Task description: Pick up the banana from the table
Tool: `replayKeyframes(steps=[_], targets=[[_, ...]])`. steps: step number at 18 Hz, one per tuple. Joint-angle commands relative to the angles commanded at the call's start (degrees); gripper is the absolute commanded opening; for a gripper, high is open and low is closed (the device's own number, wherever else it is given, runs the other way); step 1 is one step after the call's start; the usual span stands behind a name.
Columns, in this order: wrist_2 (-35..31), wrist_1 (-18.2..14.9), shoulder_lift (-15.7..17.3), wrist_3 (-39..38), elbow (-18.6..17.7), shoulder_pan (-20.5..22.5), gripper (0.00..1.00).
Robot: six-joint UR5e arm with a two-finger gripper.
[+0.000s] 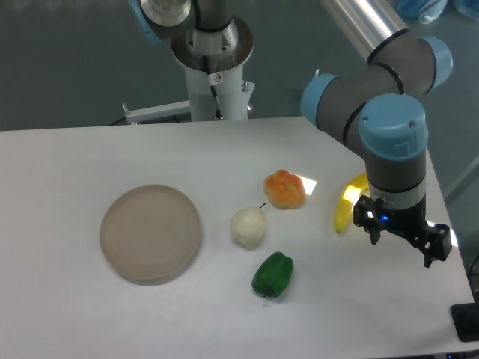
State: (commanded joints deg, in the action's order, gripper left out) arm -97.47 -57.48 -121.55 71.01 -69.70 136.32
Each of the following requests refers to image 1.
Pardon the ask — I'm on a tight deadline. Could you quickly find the blue plastic bag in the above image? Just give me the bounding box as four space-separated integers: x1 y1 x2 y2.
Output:
393 0 448 25

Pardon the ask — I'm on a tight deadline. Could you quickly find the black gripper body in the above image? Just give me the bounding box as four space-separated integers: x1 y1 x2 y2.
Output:
368 188 427 239

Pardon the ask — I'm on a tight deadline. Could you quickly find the white pear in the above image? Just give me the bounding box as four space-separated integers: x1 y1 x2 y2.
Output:
230 203 267 250

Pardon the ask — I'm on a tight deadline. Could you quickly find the beige round plate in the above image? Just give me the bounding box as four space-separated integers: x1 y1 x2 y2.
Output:
100 185 202 286

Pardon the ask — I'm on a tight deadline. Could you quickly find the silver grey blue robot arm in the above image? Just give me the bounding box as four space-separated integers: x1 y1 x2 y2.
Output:
130 1 453 267

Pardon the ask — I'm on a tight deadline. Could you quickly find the green bell pepper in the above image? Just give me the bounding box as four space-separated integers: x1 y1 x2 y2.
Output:
251 251 294 298

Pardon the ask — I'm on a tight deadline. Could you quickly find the black box at table edge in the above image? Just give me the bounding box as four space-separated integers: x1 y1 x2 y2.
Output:
450 303 478 343

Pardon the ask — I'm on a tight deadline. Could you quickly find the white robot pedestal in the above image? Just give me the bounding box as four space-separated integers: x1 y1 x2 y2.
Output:
171 16 255 121

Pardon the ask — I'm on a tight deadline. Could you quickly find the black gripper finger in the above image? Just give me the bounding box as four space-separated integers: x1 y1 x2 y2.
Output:
353 195 385 245
407 222 450 268

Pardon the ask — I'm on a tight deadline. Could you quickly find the white pedestal foot bar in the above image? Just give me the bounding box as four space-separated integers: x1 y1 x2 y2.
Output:
122 100 190 124

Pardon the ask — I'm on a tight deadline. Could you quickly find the yellow banana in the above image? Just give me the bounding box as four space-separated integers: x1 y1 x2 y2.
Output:
333 172 369 233

